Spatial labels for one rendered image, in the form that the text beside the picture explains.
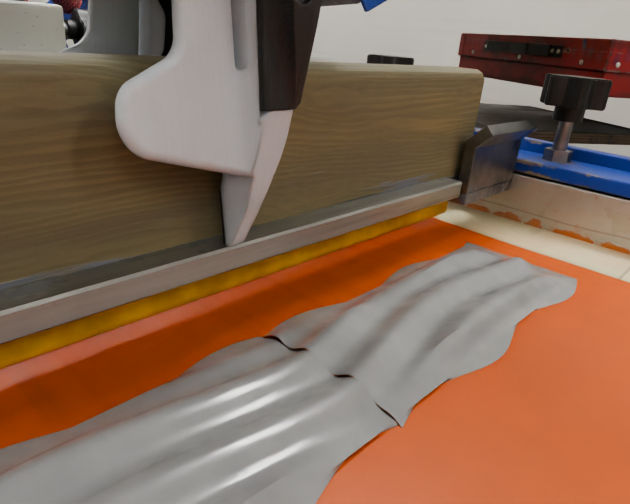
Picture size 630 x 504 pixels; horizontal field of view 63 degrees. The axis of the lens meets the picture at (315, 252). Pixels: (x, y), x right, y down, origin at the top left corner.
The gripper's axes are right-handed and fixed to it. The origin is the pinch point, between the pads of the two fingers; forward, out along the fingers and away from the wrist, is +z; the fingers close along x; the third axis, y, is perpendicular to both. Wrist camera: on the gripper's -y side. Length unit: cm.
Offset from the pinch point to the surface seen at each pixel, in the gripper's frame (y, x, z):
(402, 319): -4.7, 7.3, 4.5
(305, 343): -0.3, 5.8, 4.6
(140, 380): 5.1, 3.0, 5.3
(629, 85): -91, -6, -3
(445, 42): -200, -106, -8
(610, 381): -8.6, 14.8, 5.3
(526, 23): -200, -72, -17
